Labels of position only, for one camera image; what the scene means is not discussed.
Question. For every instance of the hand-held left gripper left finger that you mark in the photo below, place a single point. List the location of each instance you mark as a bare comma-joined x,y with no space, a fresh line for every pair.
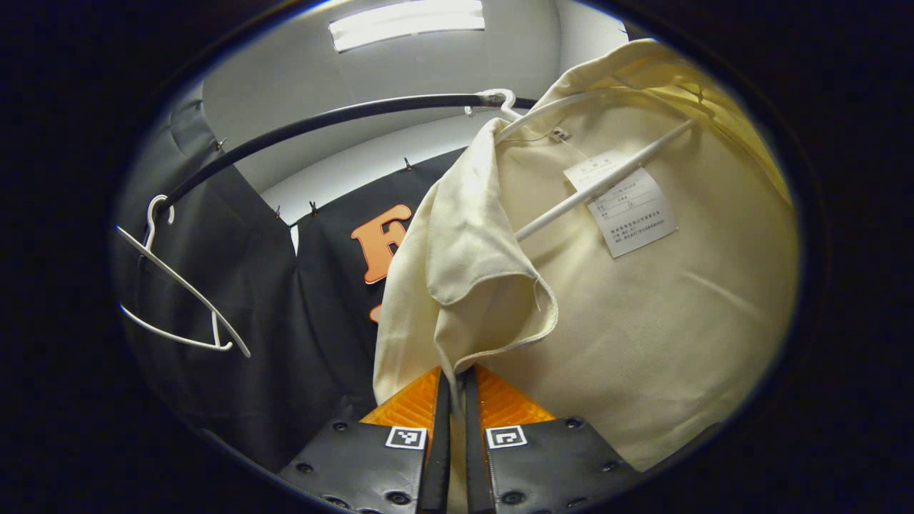
371,464

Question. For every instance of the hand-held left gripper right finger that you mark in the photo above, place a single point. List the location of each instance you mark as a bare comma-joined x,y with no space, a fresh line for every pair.
550,457

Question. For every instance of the cream collared shirt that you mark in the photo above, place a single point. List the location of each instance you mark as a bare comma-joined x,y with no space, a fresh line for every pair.
643,321

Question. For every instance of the white plastic hanger with crossbar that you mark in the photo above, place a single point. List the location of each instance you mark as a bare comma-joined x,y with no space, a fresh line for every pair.
607,178

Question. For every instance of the empty white plastic hanger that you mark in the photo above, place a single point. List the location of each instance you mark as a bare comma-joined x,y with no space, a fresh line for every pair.
214,320

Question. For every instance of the black backdrop cloth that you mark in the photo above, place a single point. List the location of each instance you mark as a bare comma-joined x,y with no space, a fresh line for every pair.
285,343

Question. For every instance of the white paper garment tag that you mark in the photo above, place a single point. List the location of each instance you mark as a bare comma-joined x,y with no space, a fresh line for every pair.
635,214

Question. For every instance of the ceiling light panel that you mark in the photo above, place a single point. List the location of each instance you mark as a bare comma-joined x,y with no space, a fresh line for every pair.
407,23

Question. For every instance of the black clothes rail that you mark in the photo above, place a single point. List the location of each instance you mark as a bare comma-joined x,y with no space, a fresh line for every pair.
321,122

